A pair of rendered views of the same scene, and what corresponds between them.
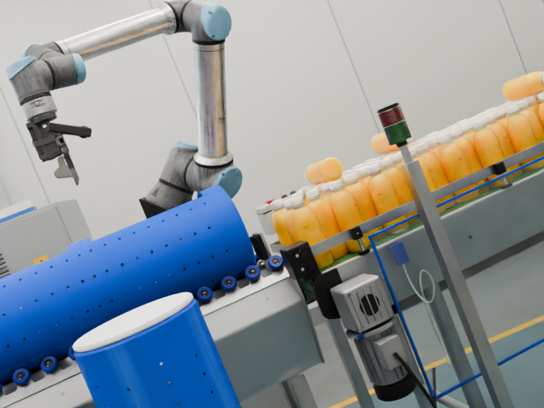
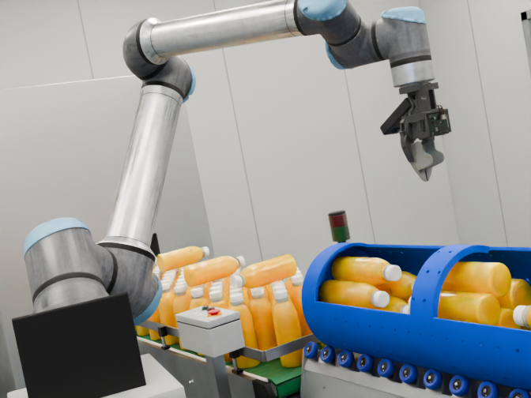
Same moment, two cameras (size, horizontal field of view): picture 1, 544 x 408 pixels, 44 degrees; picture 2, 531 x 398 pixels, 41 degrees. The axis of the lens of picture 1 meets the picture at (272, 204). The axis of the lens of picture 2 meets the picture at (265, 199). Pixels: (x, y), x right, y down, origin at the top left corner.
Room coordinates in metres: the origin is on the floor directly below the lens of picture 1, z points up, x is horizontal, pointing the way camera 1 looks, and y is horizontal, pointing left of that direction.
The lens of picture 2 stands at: (2.75, 1.88, 1.52)
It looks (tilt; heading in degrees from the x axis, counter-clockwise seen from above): 4 degrees down; 252
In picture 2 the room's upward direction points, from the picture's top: 11 degrees counter-clockwise
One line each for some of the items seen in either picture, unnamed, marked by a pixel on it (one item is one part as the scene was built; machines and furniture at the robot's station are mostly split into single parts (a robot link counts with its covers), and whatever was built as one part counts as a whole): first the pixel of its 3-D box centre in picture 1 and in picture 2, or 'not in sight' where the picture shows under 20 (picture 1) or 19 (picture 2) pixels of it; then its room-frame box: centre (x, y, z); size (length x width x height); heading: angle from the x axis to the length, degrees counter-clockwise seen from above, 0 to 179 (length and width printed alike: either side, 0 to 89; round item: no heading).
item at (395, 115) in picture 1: (391, 116); (337, 220); (1.78, -0.38, 1.23); 0.06 x 0.06 x 0.04
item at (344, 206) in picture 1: (349, 218); not in sight; (1.97, -0.20, 1.00); 0.07 x 0.07 x 0.19
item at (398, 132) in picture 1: (397, 132); (340, 233); (1.78, -0.38, 1.18); 0.06 x 0.06 x 0.05
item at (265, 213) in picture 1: (288, 210); (209, 329); (2.37, -0.04, 1.05); 0.20 x 0.10 x 0.10; 104
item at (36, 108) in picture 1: (40, 109); (414, 75); (1.92, 0.51, 1.62); 0.10 x 0.09 x 0.05; 14
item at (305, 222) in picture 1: (310, 235); not in sight; (1.93, -0.07, 1.00); 0.07 x 0.07 x 0.19
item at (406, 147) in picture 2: not in sight; (411, 141); (1.95, 0.49, 1.47); 0.05 x 0.02 x 0.09; 14
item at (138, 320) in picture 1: (133, 320); not in sight; (1.46, 0.38, 1.03); 0.28 x 0.28 x 0.01
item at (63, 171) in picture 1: (65, 172); (433, 159); (1.91, 0.51, 1.43); 0.06 x 0.03 x 0.09; 104
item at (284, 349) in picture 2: (288, 250); (323, 335); (2.05, 0.00, 0.96); 0.40 x 0.01 x 0.03; 14
